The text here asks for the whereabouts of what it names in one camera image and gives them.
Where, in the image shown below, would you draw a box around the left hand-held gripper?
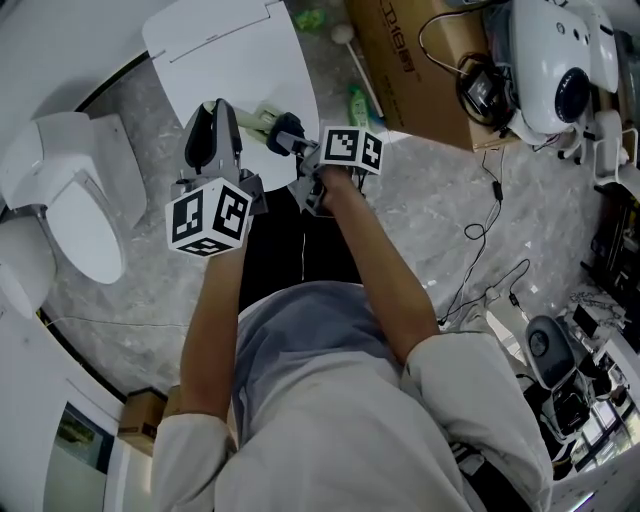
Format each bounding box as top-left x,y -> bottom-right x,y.
165,98 -> 269,259

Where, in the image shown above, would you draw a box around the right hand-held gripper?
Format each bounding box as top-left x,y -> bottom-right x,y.
272,126 -> 384,217

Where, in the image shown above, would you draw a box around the dark blue cloth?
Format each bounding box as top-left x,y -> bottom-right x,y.
266,112 -> 305,146

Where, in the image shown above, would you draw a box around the pale green scrub brush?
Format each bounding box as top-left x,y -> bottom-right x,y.
201,98 -> 287,146

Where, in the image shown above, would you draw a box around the person's right forearm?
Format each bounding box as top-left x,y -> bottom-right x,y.
319,167 -> 436,369

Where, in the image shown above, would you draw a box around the person's left forearm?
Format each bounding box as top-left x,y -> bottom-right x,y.
178,244 -> 247,421

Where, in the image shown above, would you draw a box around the white flat-lid smart toilet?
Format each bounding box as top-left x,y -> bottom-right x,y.
141,0 -> 321,194

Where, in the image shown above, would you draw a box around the white ball-head long brush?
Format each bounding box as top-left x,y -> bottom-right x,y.
330,25 -> 386,121

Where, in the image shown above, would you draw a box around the white toilet with tank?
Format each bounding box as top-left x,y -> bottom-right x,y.
0,110 -> 149,286

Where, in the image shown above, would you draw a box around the green cleaner bottle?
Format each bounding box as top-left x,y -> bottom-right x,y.
347,83 -> 372,127

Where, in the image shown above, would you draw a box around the person's black trousers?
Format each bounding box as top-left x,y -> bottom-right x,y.
238,187 -> 366,316

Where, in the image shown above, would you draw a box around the large printed cardboard box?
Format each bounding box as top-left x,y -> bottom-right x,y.
344,0 -> 521,154

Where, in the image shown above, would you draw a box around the crumpled green bag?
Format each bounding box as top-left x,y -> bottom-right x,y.
293,8 -> 327,33

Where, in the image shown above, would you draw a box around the black square device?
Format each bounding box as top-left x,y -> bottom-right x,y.
463,68 -> 497,107

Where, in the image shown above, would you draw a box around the white dome robot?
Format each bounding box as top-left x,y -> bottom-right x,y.
503,0 -> 621,135

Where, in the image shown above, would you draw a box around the person's white grey shirt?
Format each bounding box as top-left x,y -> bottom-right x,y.
149,279 -> 556,512

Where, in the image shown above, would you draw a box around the cardboard box with dark label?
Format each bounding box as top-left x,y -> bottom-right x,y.
117,387 -> 169,457

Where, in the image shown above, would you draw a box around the landscape picture panel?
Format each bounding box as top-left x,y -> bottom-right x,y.
53,403 -> 115,475

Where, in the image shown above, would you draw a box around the white and black oval device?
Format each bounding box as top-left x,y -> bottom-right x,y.
524,314 -> 577,392

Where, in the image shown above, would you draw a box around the black cable bundle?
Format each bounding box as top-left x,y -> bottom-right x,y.
418,9 -> 521,136

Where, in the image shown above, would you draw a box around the black power adapter cable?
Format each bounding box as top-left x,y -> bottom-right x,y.
437,147 -> 532,326

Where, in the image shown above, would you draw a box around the white robot frame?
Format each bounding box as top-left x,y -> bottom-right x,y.
557,109 -> 640,187

